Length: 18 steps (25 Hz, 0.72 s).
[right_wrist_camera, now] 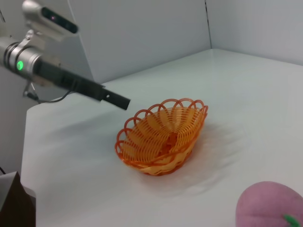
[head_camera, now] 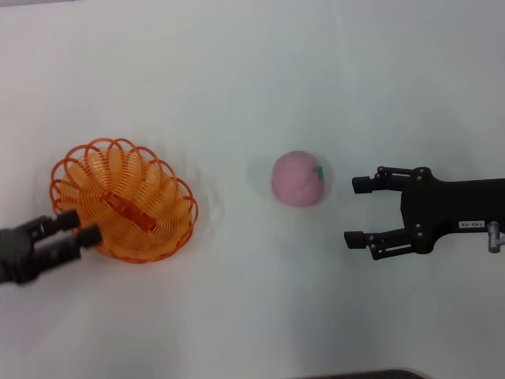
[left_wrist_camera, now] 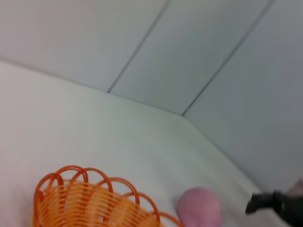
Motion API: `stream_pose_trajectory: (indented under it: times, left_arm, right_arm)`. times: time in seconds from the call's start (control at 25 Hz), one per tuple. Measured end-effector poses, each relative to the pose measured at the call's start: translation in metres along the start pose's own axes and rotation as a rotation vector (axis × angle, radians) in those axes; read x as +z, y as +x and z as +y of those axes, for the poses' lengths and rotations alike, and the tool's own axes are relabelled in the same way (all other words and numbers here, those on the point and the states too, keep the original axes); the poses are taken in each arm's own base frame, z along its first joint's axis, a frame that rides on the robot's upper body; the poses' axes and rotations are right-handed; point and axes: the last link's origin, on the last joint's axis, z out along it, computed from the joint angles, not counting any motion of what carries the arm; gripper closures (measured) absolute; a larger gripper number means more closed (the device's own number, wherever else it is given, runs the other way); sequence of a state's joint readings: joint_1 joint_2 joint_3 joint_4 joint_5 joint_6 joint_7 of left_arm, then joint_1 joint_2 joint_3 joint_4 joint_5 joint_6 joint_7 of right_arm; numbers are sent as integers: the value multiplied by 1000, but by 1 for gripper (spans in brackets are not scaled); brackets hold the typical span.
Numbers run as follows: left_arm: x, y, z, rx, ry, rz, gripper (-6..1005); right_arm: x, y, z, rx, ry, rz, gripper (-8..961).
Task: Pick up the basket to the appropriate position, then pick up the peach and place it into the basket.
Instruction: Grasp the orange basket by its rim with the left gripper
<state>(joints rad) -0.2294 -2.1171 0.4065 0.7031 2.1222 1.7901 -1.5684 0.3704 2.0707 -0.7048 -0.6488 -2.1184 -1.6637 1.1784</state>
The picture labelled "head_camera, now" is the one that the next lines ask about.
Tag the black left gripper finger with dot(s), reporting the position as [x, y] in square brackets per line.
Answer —
[55, 223]
[67, 248]

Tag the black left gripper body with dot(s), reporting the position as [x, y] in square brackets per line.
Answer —
[16, 256]

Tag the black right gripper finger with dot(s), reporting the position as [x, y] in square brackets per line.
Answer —
[375, 242]
[378, 182]

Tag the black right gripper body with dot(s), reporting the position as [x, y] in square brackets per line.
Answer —
[453, 209]

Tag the pink peach with green stem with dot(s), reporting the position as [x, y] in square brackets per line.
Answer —
[296, 179]

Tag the dark rounded robot base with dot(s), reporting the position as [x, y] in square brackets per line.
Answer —
[363, 375]

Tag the small silver plug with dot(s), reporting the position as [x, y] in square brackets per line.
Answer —
[494, 237]

